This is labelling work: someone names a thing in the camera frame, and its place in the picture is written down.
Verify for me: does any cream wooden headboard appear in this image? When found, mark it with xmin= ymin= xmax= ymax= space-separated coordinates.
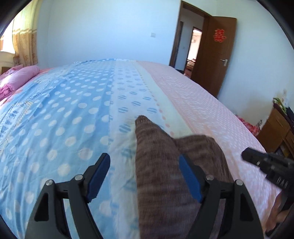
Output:
xmin=0 ymin=51 xmax=15 ymax=74

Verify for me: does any folded pink blanket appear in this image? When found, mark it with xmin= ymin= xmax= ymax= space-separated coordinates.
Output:
xmin=1 ymin=65 xmax=40 ymax=100

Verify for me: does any red double-happiness decoration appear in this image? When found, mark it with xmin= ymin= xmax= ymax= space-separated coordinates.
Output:
xmin=213 ymin=28 xmax=227 ymax=43

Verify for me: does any red patterned bundle on floor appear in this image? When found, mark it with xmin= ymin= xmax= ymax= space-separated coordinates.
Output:
xmin=237 ymin=116 xmax=260 ymax=136

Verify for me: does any brown wooden dresser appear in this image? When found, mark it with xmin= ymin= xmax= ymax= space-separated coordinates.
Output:
xmin=257 ymin=108 xmax=293 ymax=159

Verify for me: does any green item on dresser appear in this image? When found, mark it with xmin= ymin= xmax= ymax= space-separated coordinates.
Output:
xmin=273 ymin=97 xmax=287 ymax=115

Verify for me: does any person's right hand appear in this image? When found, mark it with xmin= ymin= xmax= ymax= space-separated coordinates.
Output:
xmin=266 ymin=192 xmax=290 ymax=232

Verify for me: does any blue pink polka-dot bedsheet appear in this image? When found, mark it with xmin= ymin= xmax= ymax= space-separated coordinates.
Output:
xmin=1 ymin=59 xmax=279 ymax=238

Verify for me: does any yellow patterned curtain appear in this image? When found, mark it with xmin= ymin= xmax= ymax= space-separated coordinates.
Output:
xmin=1 ymin=0 xmax=42 ymax=66

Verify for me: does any brown knit sun-pattern sweater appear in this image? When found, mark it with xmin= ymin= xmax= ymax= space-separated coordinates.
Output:
xmin=135 ymin=115 xmax=234 ymax=238

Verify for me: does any silver door handle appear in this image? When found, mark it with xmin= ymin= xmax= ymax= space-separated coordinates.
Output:
xmin=221 ymin=59 xmax=228 ymax=67

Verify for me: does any brown wooden door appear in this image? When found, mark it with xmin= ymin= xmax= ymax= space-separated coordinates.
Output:
xmin=191 ymin=16 xmax=237 ymax=97

